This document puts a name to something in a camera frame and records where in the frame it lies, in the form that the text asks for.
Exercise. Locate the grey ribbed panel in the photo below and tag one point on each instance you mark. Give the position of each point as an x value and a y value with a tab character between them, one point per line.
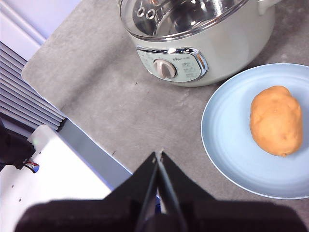
24	96

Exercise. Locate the orange-brown potato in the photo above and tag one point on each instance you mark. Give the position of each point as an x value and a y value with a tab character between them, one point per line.
275	120

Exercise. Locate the glass lid with green knob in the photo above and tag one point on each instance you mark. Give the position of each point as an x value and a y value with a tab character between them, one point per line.
173	21

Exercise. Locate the pale green electric steamer pot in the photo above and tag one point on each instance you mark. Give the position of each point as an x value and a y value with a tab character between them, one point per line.
229	55

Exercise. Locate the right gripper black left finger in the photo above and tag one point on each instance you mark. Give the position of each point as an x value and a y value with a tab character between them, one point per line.
113	212

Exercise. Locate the blue round plate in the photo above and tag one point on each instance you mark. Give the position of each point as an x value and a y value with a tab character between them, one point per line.
229	145

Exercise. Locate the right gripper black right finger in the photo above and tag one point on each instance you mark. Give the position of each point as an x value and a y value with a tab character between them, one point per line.
217	215

